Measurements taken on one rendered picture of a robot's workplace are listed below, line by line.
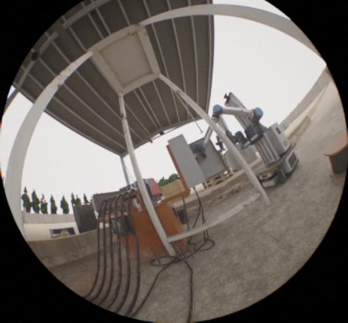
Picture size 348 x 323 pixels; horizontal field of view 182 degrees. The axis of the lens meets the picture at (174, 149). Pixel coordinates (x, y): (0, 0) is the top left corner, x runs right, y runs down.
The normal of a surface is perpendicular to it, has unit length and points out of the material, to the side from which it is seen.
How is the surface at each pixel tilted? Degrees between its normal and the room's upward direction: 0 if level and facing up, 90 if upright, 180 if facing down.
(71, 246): 90
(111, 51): 180
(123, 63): 180
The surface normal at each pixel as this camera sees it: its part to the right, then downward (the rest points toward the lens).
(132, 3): 0.25, 0.90
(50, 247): 0.90, -0.43
